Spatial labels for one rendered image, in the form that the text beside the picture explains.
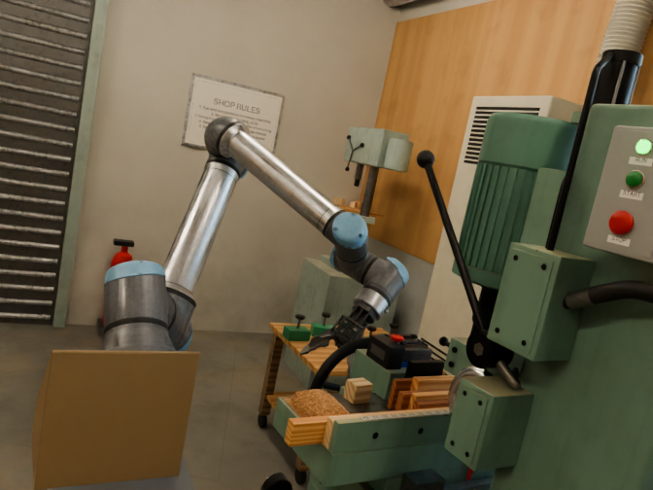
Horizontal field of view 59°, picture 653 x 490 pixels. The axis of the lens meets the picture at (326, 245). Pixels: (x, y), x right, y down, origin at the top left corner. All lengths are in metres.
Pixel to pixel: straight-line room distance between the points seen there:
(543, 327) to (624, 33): 1.99
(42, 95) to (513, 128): 3.11
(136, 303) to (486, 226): 0.83
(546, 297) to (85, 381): 0.96
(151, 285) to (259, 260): 2.72
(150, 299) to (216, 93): 2.61
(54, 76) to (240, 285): 1.77
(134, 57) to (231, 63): 0.60
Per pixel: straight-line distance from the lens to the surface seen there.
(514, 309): 0.87
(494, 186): 1.06
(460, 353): 1.17
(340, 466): 1.02
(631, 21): 2.73
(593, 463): 0.92
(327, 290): 3.34
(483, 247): 1.07
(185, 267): 1.69
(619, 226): 0.80
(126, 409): 1.42
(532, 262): 0.85
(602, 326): 0.89
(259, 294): 4.24
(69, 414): 1.40
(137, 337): 1.40
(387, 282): 1.58
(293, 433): 0.98
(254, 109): 4.00
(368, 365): 1.29
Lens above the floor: 1.37
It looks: 9 degrees down
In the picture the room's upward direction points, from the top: 11 degrees clockwise
